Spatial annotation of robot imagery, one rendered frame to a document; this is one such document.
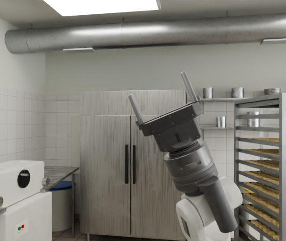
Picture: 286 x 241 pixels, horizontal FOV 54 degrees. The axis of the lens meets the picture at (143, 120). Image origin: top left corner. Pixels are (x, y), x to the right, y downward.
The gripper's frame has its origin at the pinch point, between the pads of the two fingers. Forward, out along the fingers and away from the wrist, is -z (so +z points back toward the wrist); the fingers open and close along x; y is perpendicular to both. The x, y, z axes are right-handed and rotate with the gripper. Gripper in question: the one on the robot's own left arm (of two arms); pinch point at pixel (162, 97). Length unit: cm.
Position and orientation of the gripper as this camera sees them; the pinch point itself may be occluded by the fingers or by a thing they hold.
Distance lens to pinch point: 53.7
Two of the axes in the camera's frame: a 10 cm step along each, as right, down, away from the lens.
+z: 3.9, 9.2, 0.8
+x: 9.2, -3.8, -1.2
